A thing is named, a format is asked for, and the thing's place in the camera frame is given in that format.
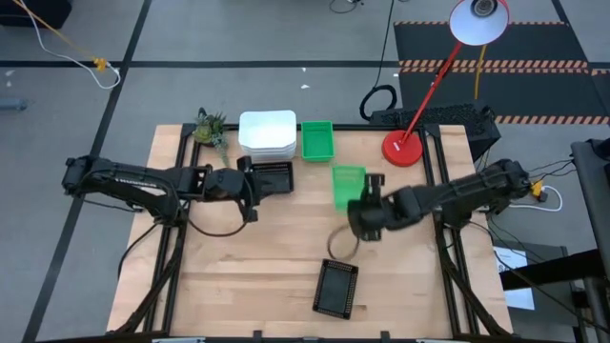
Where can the red desk lamp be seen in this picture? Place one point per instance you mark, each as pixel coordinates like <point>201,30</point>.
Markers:
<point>402,148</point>

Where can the yellow power plug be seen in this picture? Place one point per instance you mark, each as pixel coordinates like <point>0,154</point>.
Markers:
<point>537,188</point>

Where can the grey floor object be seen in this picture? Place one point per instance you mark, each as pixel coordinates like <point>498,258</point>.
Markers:
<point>12,104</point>

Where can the black plastic slotted basket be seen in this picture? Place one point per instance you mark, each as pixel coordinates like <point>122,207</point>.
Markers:
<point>281,178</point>
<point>336,289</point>

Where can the black floor box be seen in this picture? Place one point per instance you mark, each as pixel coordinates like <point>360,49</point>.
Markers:
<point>33,12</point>

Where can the white paper sheet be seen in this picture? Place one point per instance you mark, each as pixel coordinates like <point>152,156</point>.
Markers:
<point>517,281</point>

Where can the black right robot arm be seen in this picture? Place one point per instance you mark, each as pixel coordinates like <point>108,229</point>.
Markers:
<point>453,195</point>

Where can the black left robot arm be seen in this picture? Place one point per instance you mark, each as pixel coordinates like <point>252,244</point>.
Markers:
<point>143,183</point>

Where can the black side table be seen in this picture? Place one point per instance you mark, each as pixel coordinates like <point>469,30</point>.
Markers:
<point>593,190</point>

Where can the potted succulent plant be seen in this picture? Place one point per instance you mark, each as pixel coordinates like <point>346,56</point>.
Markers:
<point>212,133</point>

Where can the black hazard striped floor mat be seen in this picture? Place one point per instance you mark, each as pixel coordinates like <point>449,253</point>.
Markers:
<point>524,90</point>

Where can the black aluminium table frame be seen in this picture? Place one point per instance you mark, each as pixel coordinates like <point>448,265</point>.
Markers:
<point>357,127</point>

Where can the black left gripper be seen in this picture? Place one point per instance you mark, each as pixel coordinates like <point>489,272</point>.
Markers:
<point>231,185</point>

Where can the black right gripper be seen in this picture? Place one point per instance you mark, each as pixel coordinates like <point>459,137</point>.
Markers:
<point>383,209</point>

